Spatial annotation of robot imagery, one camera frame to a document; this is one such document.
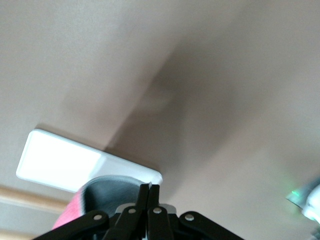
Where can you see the pink and grey cloth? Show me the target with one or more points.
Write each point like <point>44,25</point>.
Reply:
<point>107,190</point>

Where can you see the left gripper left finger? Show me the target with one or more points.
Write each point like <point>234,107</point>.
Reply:
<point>135,215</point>

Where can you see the brown table cover sheet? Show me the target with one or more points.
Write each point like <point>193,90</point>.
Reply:
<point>150,50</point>

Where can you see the round wooden stick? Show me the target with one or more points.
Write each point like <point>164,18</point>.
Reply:
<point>25,197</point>

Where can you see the white rectangular tray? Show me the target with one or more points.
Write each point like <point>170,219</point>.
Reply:
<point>62,160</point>

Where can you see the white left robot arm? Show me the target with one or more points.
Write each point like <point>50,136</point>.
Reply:
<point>313,200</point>

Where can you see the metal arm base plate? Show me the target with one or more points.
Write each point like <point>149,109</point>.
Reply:
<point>292,200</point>

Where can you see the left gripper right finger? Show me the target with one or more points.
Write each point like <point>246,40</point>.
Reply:
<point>157,220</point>

